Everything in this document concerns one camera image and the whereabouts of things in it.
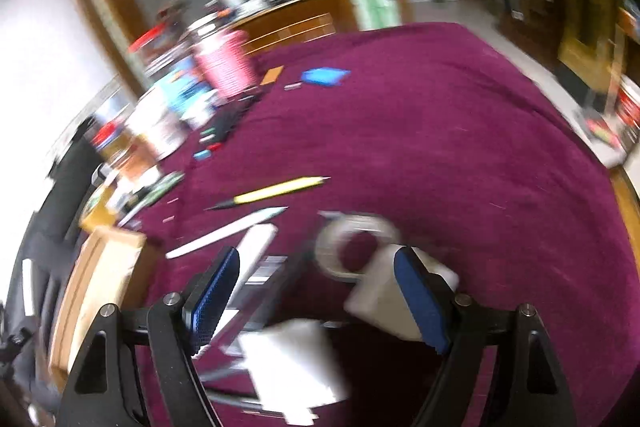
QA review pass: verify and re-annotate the cardboard box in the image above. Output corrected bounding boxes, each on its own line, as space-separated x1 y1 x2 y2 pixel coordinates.
49 226 147 380

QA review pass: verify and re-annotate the large white charger block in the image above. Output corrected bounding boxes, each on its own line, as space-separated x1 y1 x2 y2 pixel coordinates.
238 319 350 425

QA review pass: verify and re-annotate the small tape roll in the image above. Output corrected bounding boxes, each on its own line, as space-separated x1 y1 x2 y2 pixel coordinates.
314 212 402 284

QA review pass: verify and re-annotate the thin white marker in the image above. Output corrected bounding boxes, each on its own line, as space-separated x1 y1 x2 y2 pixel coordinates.
165 206 289 260

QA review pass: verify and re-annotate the blue flat packet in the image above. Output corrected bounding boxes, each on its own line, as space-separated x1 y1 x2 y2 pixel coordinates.
300 67 351 88

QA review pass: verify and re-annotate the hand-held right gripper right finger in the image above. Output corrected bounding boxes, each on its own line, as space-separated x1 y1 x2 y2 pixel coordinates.
393 244 577 427

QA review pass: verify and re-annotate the pink plastic basket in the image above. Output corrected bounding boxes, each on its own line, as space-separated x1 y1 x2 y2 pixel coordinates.
191 29 257 99

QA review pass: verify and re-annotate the yellow black pen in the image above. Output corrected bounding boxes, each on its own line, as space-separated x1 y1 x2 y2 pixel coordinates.
204 176 331 212

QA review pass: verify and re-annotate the black sofa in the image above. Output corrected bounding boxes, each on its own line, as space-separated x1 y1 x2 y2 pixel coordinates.
0 117 103 413

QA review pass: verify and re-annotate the black flat case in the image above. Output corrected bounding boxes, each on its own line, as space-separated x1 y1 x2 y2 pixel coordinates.
199 91 265 142

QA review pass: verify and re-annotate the blue white box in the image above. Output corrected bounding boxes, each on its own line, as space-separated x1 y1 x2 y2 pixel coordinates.
164 66 217 128

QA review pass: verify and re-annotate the small white charger block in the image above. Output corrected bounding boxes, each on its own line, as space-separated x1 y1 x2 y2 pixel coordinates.
344 245 460 342

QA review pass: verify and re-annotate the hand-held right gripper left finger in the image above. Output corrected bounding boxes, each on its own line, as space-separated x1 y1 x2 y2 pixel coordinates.
55 246 241 427

